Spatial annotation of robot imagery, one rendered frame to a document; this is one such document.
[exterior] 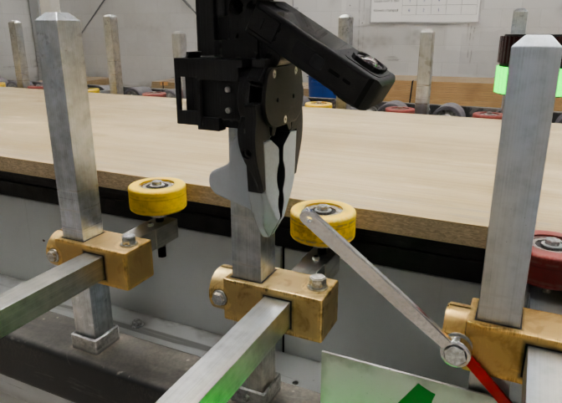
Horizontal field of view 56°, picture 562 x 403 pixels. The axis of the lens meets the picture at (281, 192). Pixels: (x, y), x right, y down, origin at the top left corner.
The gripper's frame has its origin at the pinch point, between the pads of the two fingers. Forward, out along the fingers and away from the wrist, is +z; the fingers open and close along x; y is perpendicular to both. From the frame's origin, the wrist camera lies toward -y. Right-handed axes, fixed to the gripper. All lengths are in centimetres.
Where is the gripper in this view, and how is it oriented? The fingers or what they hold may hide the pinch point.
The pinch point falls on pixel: (275, 222)
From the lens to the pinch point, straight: 45.2
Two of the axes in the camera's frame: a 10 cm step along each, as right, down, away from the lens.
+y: -9.0, -1.3, 4.1
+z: 0.0, 9.5, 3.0
